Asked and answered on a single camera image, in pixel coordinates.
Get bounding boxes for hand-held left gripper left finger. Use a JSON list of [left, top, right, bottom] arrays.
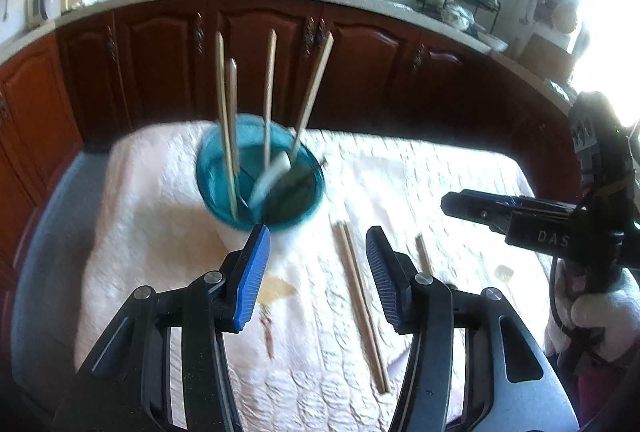
[[52, 224, 273, 432]]

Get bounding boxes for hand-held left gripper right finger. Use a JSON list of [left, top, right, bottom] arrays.
[[365, 226, 581, 432]]

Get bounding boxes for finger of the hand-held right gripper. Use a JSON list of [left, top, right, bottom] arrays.
[[441, 189, 582, 234]]

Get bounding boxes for wooden chopstick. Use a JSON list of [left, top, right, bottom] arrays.
[[340, 221, 392, 390], [290, 32, 335, 158], [332, 223, 387, 394], [262, 29, 278, 168], [225, 58, 242, 178], [415, 234, 434, 276], [215, 32, 240, 220]]

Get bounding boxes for floral white utensil holder cup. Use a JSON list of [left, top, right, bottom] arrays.
[[195, 113, 327, 258]]

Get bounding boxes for white ceramic spoon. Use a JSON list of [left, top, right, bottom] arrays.
[[248, 151, 292, 208]]

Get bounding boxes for person's right hand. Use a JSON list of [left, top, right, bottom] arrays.
[[545, 257, 640, 363]]

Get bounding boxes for pink quilted tablecloth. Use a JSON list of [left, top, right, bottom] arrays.
[[74, 119, 556, 432]]

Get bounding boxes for wooden cutting board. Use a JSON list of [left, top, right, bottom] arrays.
[[520, 32, 576, 83]]

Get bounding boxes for pink garment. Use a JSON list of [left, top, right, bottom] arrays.
[[572, 352, 640, 432]]

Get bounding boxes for round straw item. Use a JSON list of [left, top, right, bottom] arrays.
[[550, 2, 579, 34]]

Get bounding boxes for dark wooden lower cabinets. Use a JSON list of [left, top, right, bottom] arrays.
[[0, 0, 581, 293]]

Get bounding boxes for white countertop appliance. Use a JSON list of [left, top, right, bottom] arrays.
[[25, 0, 63, 28]]

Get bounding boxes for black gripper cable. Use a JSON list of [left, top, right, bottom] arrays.
[[549, 257, 576, 330]]

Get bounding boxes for black wire dish rack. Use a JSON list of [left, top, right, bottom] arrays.
[[416, 0, 501, 30]]

